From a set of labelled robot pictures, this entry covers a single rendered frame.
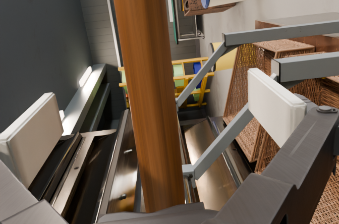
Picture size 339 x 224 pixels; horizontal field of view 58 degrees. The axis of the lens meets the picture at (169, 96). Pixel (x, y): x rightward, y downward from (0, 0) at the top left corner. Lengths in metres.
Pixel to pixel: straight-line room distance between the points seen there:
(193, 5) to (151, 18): 4.02
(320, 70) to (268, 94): 0.50
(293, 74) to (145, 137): 0.49
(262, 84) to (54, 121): 0.13
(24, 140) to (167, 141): 0.08
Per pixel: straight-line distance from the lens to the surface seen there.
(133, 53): 0.18
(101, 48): 9.07
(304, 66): 0.66
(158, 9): 0.18
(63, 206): 1.36
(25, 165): 0.17
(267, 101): 0.18
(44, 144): 0.19
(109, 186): 1.12
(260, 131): 1.33
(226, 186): 1.28
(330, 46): 1.23
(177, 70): 7.21
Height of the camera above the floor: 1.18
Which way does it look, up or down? 1 degrees down
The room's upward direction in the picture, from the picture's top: 97 degrees counter-clockwise
